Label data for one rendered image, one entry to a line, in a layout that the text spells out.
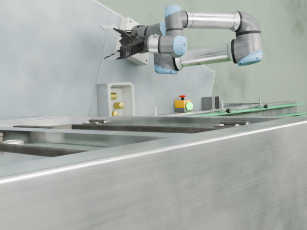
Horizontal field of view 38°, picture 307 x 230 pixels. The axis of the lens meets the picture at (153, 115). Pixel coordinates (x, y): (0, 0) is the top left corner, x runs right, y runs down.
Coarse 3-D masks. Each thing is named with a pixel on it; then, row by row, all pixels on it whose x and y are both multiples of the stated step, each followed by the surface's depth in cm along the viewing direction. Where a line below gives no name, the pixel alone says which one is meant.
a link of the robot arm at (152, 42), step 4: (152, 36) 180; (156, 36) 180; (148, 40) 179; (152, 40) 179; (156, 40) 179; (148, 44) 179; (152, 44) 179; (156, 44) 179; (148, 48) 180; (152, 48) 180; (156, 48) 179; (152, 52) 182; (156, 52) 181
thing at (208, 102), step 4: (212, 96) 287; (216, 96) 283; (204, 100) 283; (208, 100) 281; (212, 100) 280; (216, 100) 283; (204, 104) 284; (208, 104) 282; (212, 104) 280; (216, 104) 283; (204, 108) 284; (208, 108) 282; (212, 108) 280; (216, 108) 283
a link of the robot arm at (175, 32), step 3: (171, 30) 188; (174, 30) 187; (177, 30) 187; (180, 30) 188; (168, 33) 188; (171, 33) 188; (174, 33) 187; (177, 33) 187; (180, 33) 188; (183, 36) 190; (177, 57) 193
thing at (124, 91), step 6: (114, 84) 217; (120, 84) 220; (126, 84) 223; (132, 84) 226; (108, 90) 214; (114, 90) 227; (120, 90) 230; (126, 90) 229; (132, 90) 226; (108, 96) 215; (120, 96) 230; (126, 96) 229; (132, 96) 227; (108, 102) 215; (114, 102) 227; (126, 102) 229; (132, 102) 227; (114, 108) 227; (126, 108) 230; (132, 108) 227; (120, 114) 230; (126, 114) 230; (132, 114) 227
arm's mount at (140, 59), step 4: (124, 20) 231; (128, 20) 230; (132, 20) 232; (124, 24) 230; (128, 24) 229; (132, 24) 232; (136, 24) 234; (120, 28) 232; (124, 28) 229; (128, 28) 229; (116, 44) 230; (120, 44) 228; (116, 48) 229; (148, 52) 240; (132, 56) 230; (136, 56) 232; (140, 56) 235; (144, 56) 237; (148, 56) 240; (132, 60) 236; (136, 60) 235; (140, 60) 235; (144, 60) 237; (140, 64) 241; (144, 64) 240
